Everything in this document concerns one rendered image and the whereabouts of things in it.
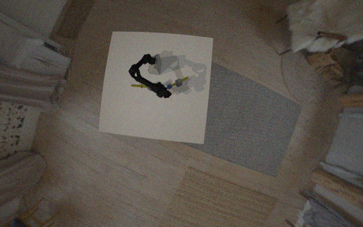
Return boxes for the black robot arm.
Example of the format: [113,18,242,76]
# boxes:
[129,54,170,98]

